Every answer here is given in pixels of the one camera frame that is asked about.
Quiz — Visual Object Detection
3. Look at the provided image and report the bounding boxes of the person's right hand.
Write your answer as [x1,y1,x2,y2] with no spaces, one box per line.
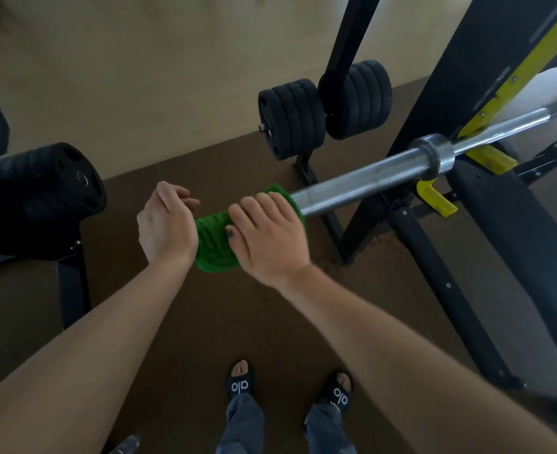
[225,192,313,289]

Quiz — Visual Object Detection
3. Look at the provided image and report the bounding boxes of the person's left hand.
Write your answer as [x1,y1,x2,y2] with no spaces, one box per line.
[136,180,202,265]

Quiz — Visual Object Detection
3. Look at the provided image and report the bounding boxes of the green cleaning cloth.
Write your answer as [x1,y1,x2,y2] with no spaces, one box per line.
[193,183,307,274]

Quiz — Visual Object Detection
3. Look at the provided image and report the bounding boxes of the silver barbell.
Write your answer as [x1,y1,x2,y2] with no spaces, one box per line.
[290,94,557,219]

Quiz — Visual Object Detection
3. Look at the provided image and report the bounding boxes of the person's right forearm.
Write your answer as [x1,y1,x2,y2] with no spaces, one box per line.
[278,264,557,454]

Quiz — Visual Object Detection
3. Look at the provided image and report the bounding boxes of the person's left forearm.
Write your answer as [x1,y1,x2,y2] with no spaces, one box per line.
[0,252,199,454]

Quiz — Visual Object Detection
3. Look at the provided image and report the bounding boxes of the person's left jeans leg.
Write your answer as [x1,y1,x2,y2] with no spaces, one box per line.
[214,393,266,454]

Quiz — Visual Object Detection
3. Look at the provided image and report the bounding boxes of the person's jeans leg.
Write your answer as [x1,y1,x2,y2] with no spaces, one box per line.
[214,393,266,454]
[304,404,357,454]

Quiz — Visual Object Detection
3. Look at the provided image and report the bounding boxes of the person's right jeans leg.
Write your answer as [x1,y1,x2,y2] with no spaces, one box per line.
[304,404,357,454]

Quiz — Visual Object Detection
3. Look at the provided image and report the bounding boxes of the brown floor mat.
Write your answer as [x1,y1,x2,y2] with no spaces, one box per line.
[0,78,557,454]

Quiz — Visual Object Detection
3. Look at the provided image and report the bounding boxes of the black slide slipper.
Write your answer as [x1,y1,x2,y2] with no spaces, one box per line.
[318,370,353,414]
[225,359,256,400]

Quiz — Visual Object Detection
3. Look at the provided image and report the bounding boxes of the clear plastic bottle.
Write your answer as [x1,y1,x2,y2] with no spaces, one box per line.
[108,433,142,454]

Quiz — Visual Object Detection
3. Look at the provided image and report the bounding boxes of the black bench pad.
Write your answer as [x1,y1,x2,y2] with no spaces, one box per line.
[446,158,557,388]

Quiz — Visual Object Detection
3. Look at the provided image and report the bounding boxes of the yellow upright guard strip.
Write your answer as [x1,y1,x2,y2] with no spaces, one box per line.
[457,0,557,137]

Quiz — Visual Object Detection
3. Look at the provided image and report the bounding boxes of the black weight machine frame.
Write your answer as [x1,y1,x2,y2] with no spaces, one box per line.
[0,174,93,329]

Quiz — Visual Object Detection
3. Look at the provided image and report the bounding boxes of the black bench press rack frame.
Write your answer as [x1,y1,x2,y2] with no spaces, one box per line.
[292,0,557,429]

